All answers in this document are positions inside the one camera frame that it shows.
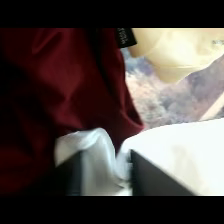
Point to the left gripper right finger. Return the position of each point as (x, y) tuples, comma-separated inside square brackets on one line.
[(151, 180)]

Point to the dark red garment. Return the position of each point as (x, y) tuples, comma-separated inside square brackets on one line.
[(60, 86)]

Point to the pale yellow garment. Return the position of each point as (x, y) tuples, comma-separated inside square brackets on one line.
[(176, 50)]

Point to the white shirt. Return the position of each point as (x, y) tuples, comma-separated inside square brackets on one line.
[(180, 150)]

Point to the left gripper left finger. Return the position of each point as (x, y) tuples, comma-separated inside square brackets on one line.
[(68, 176)]

